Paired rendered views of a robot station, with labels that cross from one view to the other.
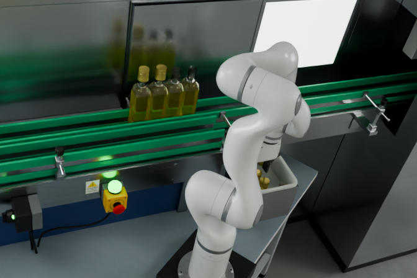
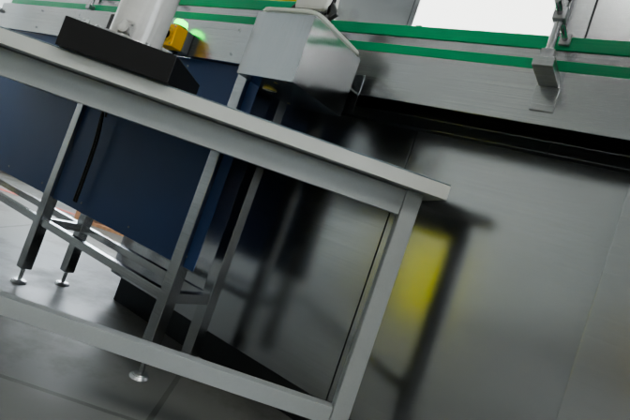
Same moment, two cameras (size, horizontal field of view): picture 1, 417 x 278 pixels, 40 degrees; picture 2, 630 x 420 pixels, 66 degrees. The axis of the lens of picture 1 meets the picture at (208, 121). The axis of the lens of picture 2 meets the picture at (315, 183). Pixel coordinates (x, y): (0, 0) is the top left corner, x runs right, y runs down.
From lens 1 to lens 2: 2.54 m
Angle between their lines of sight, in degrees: 73
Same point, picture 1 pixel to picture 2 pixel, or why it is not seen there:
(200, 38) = not seen: outside the picture
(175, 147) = (251, 15)
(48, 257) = not seen: hidden behind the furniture
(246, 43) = not seen: outside the picture
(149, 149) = (231, 9)
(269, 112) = not seen: outside the picture
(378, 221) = (592, 402)
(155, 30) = not seen: outside the picture
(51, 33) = not seen: outside the picture
